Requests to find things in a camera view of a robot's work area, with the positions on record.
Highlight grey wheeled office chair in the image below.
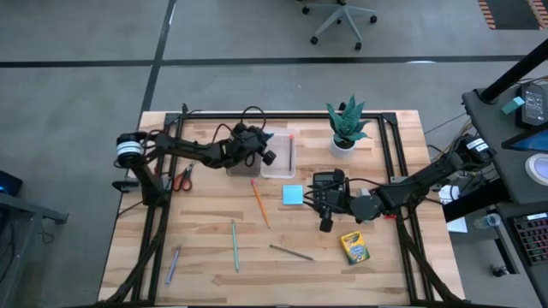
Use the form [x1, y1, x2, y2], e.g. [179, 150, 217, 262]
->
[301, 0, 378, 51]

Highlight red handled scissors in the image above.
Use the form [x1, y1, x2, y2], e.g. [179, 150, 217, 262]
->
[172, 164, 194, 193]

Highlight green succulent plant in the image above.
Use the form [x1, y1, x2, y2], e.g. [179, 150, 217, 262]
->
[325, 94, 372, 150]

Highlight light green pencil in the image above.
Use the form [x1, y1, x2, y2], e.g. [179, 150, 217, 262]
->
[230, 219, 240, 274]

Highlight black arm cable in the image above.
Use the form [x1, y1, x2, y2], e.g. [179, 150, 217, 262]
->
[211, 105, 267, 145]
[302, 176, 389, 211]

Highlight keyboard with coloured keys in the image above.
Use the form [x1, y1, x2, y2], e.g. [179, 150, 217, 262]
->
[512, 211, 548, 267]

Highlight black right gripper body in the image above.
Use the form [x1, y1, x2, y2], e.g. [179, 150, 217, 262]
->
[319, 168, 356, 234]

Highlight dark grey side desk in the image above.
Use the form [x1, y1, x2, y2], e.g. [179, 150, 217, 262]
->
[461, 80, 548, 206]

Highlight pale blue pen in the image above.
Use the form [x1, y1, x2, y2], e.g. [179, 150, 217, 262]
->
[164, 245, 182, 287]

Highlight white round device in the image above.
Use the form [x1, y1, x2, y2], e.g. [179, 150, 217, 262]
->
[524, 152, 548, 187]

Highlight black desk calculator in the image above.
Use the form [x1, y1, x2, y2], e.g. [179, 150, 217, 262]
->
[311, 170, 347, 214]

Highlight black aluminium table frame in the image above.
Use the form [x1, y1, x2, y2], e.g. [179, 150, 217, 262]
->
[96, 102, 468, 308]

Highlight grey translucent box lid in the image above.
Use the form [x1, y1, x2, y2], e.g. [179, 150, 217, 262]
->
[225, 127, 263, 178]

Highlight thick black pole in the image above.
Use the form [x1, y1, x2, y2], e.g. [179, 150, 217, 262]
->
[478, 38, 548, 104]

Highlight light blue sticky note pad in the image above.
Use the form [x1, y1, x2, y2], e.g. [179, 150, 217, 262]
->
[282, 184, 305, 206]

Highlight yellow green crayon box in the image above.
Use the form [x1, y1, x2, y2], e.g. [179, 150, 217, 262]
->
[339, 229, 372, 266]

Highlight small teal box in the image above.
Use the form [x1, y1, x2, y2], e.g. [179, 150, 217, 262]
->
[500, 96, 526, 116]

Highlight black device with blue light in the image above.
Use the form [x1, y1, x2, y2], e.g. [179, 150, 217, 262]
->
[0, 169, 23, 198]

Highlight white plant pot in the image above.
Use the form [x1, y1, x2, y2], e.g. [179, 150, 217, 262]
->
[328, 135, 357, 159]

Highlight black mat with striped border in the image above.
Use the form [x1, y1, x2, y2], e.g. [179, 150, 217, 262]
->
[477, 0, 548, 31]

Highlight clear water bottle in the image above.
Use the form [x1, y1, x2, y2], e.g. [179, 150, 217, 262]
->
[473, 212, 502, 231]

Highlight small white box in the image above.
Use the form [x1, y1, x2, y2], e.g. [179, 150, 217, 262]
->
[438, 183, 462, 204]

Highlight orange pencil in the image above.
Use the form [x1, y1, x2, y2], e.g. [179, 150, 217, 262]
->
[250, 178, 271, 230]

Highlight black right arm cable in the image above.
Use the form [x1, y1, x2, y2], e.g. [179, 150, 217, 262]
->
[302, 176, 389, 211]

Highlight clear plastic pencil box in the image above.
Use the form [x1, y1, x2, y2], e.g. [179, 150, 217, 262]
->
[259, 127, 297, 180]

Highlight black power adapter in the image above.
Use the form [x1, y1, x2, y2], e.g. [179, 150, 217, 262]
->
[515, 83, 548, 128]

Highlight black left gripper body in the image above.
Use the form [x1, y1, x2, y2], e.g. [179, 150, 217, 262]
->
[226, 122, 278, 170]

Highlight white paper sheet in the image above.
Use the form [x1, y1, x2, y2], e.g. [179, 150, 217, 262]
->
[444, 216, 469, 234]

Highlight dark grey pencil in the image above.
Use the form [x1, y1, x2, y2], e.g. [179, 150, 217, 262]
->
[268, 243, 317, 263]

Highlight grey metal side table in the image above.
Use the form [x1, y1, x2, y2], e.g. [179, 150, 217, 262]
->
[0, 190, 69, 308]

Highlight tablet with blue screen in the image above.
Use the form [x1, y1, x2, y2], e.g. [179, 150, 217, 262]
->
[501, 127, 548, 153]

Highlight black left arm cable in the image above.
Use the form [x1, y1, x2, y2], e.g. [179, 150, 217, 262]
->
[211, 105, 267, 145]

